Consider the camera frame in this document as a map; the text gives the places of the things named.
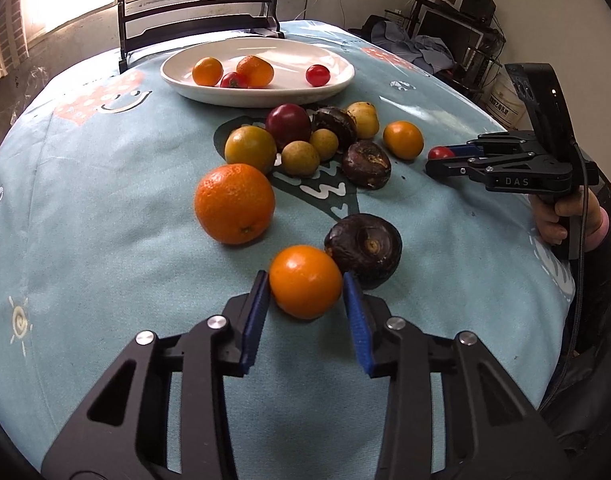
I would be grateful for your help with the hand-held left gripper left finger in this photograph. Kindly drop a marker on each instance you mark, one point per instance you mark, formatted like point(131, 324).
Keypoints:
point(253, 320)

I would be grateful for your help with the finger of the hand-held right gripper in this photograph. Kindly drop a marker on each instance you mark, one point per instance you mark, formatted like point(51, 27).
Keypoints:
point(505, 144)
point(450, 168)

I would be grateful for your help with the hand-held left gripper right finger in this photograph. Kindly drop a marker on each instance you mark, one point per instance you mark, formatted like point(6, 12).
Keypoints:
point(359, 320)

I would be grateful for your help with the red cherry tomato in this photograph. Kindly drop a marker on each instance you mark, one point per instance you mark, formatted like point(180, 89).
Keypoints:
point(439, 152)
point(317, 75)

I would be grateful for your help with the small orange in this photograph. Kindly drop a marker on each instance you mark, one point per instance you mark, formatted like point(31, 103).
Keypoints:
point(403, 139)
point(305, 281)
point(208, 71)

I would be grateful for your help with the dark water chestnut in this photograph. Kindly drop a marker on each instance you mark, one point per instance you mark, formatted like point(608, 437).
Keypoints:
point(364, 247)
point(366, 164)
point(334, 125)

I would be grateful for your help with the yellow pear-shaped fruit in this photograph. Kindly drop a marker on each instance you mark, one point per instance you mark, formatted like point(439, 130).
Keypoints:
point(363, 119)

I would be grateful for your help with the large orange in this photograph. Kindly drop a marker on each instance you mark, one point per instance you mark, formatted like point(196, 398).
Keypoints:
point(234, 203)

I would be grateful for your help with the tan longan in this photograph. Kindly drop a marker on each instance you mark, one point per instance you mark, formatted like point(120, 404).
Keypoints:
point(324, 144)
point(300, 158)

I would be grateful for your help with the purple passion fruit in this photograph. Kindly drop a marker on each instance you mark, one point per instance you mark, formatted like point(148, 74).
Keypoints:
point(288, 122)

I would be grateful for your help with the greenish orange tangerine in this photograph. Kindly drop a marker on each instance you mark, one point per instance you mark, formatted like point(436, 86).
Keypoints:
point(250, 149)

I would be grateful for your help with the white oval plate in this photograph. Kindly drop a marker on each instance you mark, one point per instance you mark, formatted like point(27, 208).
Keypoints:
point(285, 55)

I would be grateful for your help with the person's right hand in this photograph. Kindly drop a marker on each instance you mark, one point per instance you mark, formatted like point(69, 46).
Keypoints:
point(545, 220)

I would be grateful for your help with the white plastic bucket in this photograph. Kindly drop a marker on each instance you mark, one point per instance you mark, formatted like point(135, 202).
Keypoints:
point(505, 100)

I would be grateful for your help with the blue clothes pile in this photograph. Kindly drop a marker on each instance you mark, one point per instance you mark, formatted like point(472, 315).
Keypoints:
point(415, 47)

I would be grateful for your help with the black computer monitor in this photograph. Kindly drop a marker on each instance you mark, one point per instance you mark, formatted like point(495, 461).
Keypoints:
point(450, 30)

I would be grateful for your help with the black speaker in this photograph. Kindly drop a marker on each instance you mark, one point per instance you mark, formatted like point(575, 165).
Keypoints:
point(478, 2)

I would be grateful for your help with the mottled oval orange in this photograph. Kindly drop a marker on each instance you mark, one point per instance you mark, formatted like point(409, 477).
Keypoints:
point(255, 71)

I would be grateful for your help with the cherry tomato with green stem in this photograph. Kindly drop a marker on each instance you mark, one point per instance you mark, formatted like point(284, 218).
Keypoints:
point(234, 81)

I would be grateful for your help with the person's dark jacket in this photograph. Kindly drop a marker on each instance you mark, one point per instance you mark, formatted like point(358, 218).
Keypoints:
point(590, 400)

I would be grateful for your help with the dark wooden painted table screen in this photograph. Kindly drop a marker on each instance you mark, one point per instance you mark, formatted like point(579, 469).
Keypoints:
point(200, 25)

